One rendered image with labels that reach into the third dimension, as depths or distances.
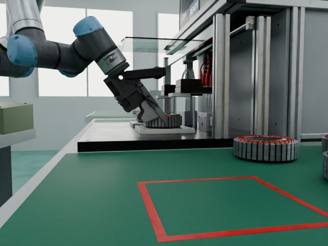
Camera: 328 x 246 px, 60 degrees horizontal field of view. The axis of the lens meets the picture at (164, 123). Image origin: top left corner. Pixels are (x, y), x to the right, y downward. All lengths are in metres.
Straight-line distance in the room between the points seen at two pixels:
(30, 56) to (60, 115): 4.84
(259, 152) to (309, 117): 0.29
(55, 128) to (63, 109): 0.38
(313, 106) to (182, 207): 0.55
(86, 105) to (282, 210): 5.33
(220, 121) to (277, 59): 0.22
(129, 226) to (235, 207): 0.11
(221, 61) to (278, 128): 0.22
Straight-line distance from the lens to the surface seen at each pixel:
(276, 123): 0.75
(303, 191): 0.37
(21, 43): 0.78
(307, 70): 0.77
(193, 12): 1.03
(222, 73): 0.67
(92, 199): 0.31
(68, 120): 5.59
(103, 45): 0.79
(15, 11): 0.86
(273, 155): 0.50
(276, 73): 0.76
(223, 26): 0.69
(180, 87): 0.81
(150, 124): 0.79
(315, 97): 0.78
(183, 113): 1.06
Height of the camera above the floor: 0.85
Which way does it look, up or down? 4 degrees down
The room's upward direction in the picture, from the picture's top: straight up
